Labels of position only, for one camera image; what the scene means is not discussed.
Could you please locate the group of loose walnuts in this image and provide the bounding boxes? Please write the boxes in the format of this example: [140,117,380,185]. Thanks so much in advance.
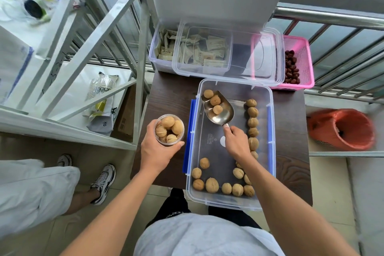
[192,98,260,197]

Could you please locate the pile of white packets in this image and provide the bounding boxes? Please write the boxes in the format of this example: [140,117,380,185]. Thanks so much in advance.
[157,29,227,68]

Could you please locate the metal scoop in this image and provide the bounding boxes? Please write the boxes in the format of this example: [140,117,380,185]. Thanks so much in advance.
[201,90,235,129]

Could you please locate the pile of red dates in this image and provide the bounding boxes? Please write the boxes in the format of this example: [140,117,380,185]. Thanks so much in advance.
[284,50,301,85]

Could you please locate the person's left hand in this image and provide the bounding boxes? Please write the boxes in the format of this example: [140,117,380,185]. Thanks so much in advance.
[140,119,186,173]

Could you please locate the clear storage box blue latches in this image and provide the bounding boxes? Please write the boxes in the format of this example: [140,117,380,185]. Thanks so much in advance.
[183,78,277,212]

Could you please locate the pink plastic basket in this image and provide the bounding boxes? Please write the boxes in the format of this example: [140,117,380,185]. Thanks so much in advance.
[251,34,315,91]

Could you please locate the person's left forearm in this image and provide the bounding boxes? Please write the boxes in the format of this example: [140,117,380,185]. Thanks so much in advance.
[60,166,166,256]

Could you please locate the clear plastic box lid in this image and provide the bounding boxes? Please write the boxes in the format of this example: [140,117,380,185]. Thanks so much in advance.
[172,23,286,87]

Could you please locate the clear plastic storage box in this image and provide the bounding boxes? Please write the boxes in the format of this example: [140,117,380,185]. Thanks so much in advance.
[148,20,233,75]

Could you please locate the white sack with blue stripe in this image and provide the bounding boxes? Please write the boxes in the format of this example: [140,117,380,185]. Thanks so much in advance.
[0,24,46,106]

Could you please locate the clear plastic cup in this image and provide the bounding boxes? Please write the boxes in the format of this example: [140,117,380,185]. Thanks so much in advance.
[154,114,185,148]

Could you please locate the person's right forearm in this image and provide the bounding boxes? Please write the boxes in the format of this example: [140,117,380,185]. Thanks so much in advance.
[236,154,359,256]

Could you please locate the metal shelf rack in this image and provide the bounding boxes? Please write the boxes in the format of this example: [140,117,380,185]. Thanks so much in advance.
[0,0,151,152]

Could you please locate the metal railing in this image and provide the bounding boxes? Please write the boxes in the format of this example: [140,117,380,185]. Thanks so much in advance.
[269,0,384,104]

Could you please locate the sleeve of paper cups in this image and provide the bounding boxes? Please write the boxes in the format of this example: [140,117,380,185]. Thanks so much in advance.
[85,72,119,116]

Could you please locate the person's grey shirt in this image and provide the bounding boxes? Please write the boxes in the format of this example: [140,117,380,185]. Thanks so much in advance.
[133,213,286,256]

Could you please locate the person's right hand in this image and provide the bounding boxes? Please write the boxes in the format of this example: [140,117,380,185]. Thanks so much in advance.
[223,126,256,164]

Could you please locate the waste bin with red bag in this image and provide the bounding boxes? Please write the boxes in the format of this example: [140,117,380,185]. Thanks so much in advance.
[306,108,376,152]

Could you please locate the brown cardboard box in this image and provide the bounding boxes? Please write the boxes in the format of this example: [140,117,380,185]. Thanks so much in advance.
[117,84,142,143]

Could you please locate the person's black trousers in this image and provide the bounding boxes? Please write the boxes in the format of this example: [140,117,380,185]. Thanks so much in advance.
[154,188,262,230]

